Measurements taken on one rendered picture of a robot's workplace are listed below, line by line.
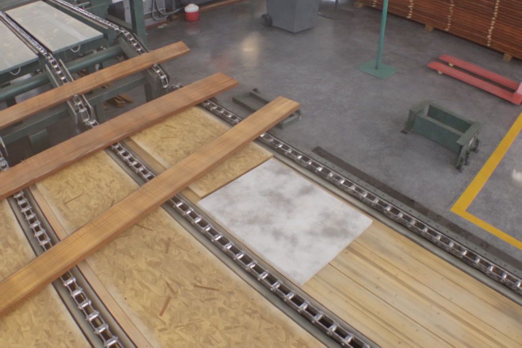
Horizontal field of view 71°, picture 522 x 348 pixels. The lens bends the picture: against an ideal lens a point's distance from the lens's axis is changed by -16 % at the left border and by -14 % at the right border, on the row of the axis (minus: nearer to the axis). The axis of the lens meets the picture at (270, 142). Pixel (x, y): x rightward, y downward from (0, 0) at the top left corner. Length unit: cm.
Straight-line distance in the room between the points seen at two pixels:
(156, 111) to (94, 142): 43
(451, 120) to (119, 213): 308
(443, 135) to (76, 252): 306
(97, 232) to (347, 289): 101
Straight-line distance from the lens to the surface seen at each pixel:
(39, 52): 333
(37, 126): 284
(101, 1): 509
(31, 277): 173
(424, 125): 384
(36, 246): 192
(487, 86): 523
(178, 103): 251
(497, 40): 659
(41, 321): 165
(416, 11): 703
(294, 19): 590
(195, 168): 199
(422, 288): 167
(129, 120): 242
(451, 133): 375
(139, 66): 296
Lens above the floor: 210
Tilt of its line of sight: 35 degrees down
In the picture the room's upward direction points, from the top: 1 degrees clockwise
